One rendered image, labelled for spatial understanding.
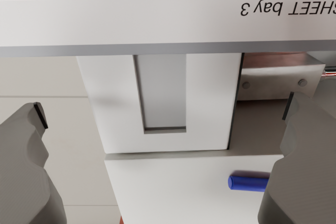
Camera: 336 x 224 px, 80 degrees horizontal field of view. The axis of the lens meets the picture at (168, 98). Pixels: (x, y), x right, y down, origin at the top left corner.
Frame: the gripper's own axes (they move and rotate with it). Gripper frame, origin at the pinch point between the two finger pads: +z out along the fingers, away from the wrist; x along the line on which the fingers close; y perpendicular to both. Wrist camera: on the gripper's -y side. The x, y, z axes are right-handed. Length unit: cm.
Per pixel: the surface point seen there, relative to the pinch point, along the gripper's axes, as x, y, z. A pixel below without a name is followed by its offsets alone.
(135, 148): -2.4, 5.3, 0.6
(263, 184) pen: 7.2, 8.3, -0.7
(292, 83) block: 11.3, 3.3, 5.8
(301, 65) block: 11.6, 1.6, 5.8
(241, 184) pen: 5.5, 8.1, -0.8
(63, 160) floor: -85, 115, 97
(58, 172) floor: -94, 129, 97
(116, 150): -3.9, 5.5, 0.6
